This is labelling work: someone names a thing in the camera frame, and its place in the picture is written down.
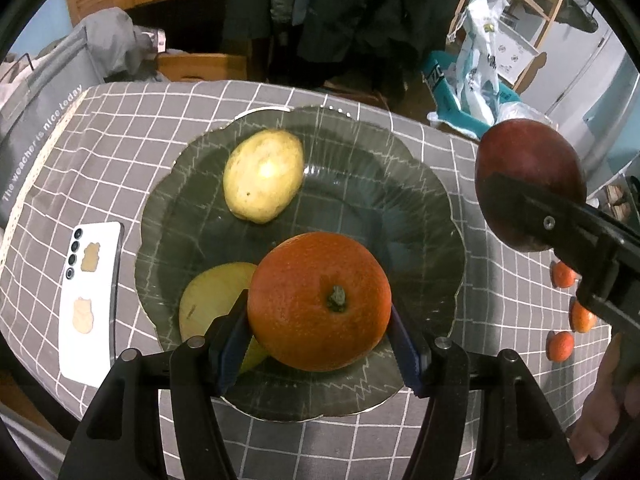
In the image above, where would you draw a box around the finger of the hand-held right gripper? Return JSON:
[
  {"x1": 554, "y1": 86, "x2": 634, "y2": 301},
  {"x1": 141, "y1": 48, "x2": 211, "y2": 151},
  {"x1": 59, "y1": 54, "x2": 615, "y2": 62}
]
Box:
[{"x1": 484, "y1": 172, "x2": 608, "y2": 281}]

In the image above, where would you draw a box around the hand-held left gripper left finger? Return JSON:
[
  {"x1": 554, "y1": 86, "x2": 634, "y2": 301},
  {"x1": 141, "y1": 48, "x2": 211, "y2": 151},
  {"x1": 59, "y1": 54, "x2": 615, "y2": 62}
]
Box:
[{"x1": 57, "y1": 287, "x2": 261, "y2": 480}]

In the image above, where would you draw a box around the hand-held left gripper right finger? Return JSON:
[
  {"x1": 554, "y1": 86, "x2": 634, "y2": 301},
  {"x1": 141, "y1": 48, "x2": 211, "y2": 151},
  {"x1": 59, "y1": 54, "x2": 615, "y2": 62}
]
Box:
[{"x1": 389, "y1": 305, "x2": 583, "y2": 480}]

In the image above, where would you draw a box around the large orange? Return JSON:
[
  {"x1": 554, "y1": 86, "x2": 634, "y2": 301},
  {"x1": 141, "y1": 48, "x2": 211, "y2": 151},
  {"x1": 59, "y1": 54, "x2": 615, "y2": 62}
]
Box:
[
  {"x1": 570, "y1": 296, "x2": 598, "y2": 334},
  {"x1": 247, "y1": 231, "x2": 392, "y2": 372}
]

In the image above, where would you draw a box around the small tangerine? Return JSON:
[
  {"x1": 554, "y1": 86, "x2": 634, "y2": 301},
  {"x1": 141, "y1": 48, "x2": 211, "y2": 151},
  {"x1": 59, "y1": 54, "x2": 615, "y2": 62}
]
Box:
[
  {"x1": 550, "y1": 260, "x2": 579, "y2": 289},
  {"x1": 546, "y1": 331, "x2": 576, "y2": 362}
]

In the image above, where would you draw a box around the greenish yellow mango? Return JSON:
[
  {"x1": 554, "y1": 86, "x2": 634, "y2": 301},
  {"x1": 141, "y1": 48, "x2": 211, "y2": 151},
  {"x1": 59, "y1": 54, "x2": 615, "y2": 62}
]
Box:
[{"x1": 178, "y1": 261, "x2": 271, "y2": 376}]

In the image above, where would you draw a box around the dark red apple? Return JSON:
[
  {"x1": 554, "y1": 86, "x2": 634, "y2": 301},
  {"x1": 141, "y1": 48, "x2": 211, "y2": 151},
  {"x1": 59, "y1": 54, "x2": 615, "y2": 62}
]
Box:
[{"x1": 474, "y1": 118, "x2": 587, "y2": 253}]

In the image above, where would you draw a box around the dark green glass plate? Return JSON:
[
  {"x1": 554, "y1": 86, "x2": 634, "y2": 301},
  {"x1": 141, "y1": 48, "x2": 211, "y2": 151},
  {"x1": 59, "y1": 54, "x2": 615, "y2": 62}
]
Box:
[{"x1": 134, "y1": 105, "x2": 467, "y2": 421}]

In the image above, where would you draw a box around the person's right hand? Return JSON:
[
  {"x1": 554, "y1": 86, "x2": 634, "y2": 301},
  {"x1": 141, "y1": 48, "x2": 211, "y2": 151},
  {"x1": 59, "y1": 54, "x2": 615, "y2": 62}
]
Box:
[{"x1": 569, "y1": 344, "x2": 632, "y2": 465}]

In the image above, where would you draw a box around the clear plastic bag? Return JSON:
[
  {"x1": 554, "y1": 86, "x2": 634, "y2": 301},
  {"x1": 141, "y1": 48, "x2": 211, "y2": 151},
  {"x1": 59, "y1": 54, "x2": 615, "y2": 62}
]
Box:
[{"x1": 495, "y1": 101, "x2": 558, "y2": 131}]

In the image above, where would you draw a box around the white smartphone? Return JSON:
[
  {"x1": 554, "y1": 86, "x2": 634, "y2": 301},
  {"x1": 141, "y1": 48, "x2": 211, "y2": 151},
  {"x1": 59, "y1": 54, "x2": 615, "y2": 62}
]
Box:
[{"x1": 58, "y1": 221, "x2": 124, "y2": 388}]

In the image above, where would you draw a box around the white patterned crate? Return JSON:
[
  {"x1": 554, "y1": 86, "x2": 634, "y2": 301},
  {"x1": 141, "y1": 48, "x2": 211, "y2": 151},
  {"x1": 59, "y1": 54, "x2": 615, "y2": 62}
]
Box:
[{"x1": 492, "y1": 25, "x2": 540, "y2": 83}]

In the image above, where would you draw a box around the white rice bag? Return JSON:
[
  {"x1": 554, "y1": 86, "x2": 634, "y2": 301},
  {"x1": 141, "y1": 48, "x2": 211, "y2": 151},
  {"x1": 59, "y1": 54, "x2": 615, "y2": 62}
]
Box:
[{"x1": 446, "y1": 0, "x2": 508, "y2": 126}]

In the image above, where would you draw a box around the olive hanging bag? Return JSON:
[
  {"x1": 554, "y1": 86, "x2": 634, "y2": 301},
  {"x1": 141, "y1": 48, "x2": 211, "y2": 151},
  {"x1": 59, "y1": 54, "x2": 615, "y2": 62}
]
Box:
[{"x1": 555, "y1": 0, "x2": 601, "y2": 31}]

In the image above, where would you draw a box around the bamboo shelf rack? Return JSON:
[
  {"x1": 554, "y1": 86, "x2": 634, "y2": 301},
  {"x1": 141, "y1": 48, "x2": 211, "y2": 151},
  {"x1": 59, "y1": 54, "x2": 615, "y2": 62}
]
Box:
[{"x1": 457, "y1": 0, "x2": 571, "y2": 93}]

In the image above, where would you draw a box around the grey checked tablecloth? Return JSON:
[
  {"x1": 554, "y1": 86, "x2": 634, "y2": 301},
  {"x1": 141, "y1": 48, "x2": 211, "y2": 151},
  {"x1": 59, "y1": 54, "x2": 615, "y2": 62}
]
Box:
[{"x1": 0, "y1": 80, "x2": 613, "y2": 480}]

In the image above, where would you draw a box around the black hooded coat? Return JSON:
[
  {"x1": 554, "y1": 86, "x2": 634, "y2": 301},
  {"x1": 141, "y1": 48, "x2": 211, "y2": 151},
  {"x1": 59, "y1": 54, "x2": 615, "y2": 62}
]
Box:
[{"x1": 220, "y1": 0, "x2": 461, "y2": 106}]

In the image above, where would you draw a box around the wooden drawer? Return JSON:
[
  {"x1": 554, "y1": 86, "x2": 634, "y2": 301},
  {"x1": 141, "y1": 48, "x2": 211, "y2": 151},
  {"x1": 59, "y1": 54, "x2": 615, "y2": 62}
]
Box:
[{"x1": 155, "y1": 52, "x2": 249, "y2": 82}]

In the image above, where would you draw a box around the grey fabric storage bag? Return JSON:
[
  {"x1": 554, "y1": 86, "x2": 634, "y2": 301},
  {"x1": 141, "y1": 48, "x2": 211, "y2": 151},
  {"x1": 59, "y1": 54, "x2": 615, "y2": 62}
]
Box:
[{"x1": 0, "y1": 35, "x2": 108, "y2": 231}]

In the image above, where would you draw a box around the grey clothes pile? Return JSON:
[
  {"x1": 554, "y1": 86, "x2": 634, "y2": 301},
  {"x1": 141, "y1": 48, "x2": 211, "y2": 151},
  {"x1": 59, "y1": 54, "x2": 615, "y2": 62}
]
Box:
[{"x1": 82, "y1": 7, "x2": 168, "y2": 83}]

